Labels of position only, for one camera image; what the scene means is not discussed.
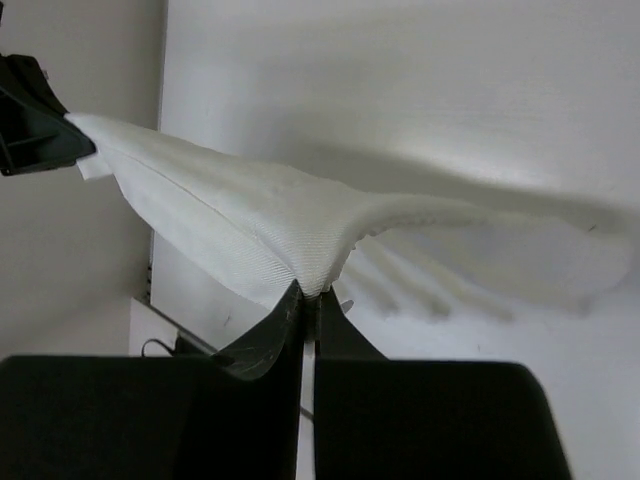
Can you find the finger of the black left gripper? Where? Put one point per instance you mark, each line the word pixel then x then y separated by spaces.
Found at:
pixel 33 79
pixel 34 142

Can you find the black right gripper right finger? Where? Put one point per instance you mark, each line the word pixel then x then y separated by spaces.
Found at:
pixel 378 418

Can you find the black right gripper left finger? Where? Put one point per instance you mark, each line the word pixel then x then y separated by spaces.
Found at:
pixel 230 415

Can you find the white pleated skirt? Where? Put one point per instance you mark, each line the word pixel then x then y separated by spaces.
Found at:
pixel 256 227

